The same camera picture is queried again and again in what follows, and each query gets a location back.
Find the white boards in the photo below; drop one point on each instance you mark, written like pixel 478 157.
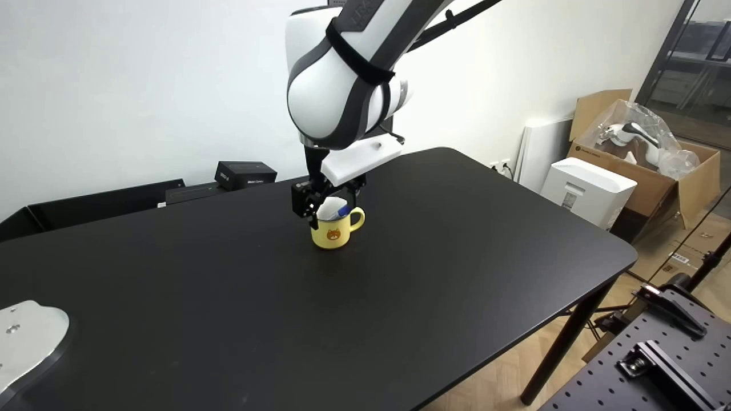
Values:
pixel 539 148

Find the wall socket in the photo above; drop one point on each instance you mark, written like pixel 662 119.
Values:
pixel 501 166

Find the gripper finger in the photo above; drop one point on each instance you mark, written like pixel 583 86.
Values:
pixel 302 198
pixel 355 187

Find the small black box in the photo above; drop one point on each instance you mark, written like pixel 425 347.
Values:
pixel 245 174

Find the stand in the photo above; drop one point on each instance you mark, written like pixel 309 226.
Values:
pixel 711 260

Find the glass door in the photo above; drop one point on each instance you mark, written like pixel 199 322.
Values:
pixel 691 63

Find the white appliance box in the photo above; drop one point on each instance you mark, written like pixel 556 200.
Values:
pixel 585 191

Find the silver metal plate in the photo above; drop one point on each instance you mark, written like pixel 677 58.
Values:
pixel 28 339

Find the white marker with blue cap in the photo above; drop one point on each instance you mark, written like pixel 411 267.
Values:
pixel 331 206

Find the yellow cup with bear print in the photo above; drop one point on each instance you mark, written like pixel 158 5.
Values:
pixel 334 234

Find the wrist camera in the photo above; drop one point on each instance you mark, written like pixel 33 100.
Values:
pixel 360 157

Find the open cardboard box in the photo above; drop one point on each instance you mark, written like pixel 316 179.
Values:
pixel 648 191

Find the flat black box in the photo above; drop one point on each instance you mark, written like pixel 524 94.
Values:
pixel 191 193

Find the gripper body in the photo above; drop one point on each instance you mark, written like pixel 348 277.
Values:
pixel 317 162

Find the black perforated board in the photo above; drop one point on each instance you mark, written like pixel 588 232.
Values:
pixel 657 365

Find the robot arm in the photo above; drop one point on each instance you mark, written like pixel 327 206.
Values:
pixel 320 97

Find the flat cardboard sheet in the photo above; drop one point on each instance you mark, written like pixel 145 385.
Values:
pixel 679 251

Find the plastic wrapped white device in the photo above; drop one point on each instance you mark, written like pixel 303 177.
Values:
pixel 645 137

